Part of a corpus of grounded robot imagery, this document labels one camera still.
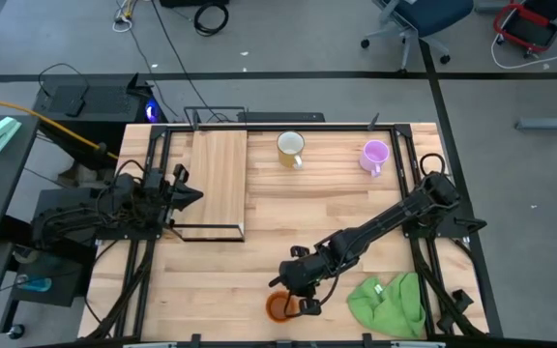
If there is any yellow hose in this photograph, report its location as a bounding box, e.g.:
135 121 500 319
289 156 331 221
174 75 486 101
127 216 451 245
0 92 120 160

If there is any wooden shelf with black frame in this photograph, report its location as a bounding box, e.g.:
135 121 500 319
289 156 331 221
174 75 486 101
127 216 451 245
168 104 249 243

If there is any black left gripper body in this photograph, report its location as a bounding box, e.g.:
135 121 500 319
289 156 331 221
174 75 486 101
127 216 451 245
156 168 186 225

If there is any black right arm cable loop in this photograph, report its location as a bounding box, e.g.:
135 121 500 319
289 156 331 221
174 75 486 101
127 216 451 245
419 153 448 178

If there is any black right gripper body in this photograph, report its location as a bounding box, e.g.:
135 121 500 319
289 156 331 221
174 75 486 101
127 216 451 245
278 250 333 297

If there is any black low cart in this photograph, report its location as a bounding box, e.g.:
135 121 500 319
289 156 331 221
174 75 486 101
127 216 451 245
0 188 99 334

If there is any red and black cart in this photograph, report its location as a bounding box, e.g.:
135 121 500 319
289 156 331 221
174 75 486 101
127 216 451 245
493 0 557 54

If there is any grey metal table foot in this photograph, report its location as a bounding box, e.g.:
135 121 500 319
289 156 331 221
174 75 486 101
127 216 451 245
514 108 557 131

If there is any small black box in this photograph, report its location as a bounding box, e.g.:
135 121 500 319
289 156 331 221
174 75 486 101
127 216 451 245
63 98 87 119

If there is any coiled black cable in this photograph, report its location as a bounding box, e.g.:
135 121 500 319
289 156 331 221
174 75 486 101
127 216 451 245
193 2 230 38

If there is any orange mug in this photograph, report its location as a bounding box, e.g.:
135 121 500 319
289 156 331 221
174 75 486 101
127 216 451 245
265 289 305 324

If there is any green cloth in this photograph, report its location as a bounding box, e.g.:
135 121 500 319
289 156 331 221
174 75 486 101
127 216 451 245
346 272 427 339

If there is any black power strip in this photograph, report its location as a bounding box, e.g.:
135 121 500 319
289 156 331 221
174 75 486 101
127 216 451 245
237 111 326 124

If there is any white floor cable bundle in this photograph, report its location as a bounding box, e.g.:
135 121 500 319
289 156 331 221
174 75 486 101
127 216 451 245
112 0 137 34

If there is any tape roll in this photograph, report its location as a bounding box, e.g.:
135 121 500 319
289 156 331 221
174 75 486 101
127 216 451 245
13 246 42 265

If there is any pink plastic mug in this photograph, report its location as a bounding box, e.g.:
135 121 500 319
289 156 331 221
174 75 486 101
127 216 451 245
359 139 392 178

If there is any black computer tower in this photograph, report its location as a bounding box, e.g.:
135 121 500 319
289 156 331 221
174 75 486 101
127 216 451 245
32 72 166 170

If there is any long black floor cable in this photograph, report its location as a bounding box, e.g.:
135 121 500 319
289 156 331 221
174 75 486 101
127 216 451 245
150 0 224 123

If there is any blue plastic bottle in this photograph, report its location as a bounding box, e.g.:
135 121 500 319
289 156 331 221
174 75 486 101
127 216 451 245
15 274 53 293

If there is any grey blue office chair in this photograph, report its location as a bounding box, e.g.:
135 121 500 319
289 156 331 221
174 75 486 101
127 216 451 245
360 0 476 73

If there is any yellow mug with white handle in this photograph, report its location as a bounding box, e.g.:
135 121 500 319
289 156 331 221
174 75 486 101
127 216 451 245
276 130 307 171

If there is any mint green stapler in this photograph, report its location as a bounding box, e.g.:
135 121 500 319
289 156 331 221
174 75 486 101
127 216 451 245
0 116 22 155

